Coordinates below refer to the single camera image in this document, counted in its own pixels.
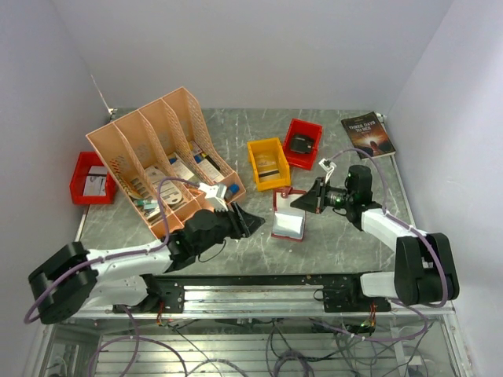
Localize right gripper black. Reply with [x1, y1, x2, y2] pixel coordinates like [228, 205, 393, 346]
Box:
[291, 177, 354, 214]

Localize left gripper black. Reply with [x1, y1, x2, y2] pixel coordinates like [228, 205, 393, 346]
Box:
[194, 200, 266, 254]

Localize red card holder wallet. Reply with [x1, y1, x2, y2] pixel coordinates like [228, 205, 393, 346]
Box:
[271, 186, 306, 242]

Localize black credit card stack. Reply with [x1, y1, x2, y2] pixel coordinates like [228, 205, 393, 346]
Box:
[289, 134, 315, 154]

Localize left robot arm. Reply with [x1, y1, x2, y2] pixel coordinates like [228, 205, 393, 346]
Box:
[24, 203, 265, 324]

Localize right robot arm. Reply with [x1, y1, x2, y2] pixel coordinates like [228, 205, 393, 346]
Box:
[291, 165, 460, 311]

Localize red bin with cards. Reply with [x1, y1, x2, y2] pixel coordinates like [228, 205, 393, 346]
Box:
[283, 119, 323, 170]

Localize white cards in left bin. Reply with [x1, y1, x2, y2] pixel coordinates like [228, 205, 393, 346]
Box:
[83, 166, 108, 196]

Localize blue capped tube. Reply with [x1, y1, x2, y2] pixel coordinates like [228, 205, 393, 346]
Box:
[227, 184, 240, 196]

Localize yellow plastic bin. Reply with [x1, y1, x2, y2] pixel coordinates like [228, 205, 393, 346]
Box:
[247, 137, 291, 192]

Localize dark paperback book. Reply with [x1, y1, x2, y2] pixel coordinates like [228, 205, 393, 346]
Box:
[341, 112, 396, 159]

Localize pink file organizer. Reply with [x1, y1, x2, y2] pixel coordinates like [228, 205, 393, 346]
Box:
[86, 87, 246, 238]

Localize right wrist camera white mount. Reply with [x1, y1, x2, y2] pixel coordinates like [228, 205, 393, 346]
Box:
[318, 159, 336, 184]

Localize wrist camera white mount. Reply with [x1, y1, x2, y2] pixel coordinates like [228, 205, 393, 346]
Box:
[318, 159, 336, 184]
[198, 182, 229, 212]

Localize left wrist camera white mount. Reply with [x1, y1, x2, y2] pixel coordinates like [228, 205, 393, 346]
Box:
[198, 182, 229, 212]

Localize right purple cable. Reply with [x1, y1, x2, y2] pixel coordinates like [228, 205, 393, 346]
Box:
[325, 147, 453, 342]

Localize purple cable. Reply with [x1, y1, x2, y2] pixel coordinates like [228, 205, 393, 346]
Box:
[24, 176, 205, 377]
[325, 147, 453, 342]

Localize aluminium mounting rail frame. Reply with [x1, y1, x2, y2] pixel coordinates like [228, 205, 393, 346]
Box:
[27, 274, 474, 376]

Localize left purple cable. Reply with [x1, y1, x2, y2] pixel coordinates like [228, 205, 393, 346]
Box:
[24, 176, 205, 377]

